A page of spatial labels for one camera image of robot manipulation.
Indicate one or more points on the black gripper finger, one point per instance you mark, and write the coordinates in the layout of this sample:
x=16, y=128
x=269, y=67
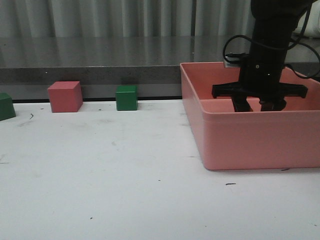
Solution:
x=273, y=105
x=240, y=104

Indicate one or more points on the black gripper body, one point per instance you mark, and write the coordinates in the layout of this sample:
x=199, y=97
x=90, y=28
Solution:
x=260, y=80

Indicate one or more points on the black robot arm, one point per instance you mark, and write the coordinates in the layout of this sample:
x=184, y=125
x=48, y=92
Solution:
x=275, y=20

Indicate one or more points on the pink plastic bin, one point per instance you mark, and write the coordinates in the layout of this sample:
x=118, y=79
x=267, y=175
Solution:
x=230, y=140

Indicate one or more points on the green cube block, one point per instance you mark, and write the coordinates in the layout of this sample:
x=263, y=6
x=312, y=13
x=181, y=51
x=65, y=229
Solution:
x=126, y=98

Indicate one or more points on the pink cube block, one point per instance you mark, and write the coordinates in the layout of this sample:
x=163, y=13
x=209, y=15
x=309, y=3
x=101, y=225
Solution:
x=65, y=96

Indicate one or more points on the dark grey counter shelf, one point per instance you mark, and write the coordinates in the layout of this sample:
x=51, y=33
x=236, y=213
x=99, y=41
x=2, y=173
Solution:
x=28, y=66

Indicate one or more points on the dark green block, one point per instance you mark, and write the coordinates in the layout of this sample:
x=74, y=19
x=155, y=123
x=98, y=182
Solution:
x=7, y=110

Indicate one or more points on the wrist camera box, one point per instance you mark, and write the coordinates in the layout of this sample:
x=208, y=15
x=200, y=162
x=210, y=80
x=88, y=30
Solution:
x=232, y=60

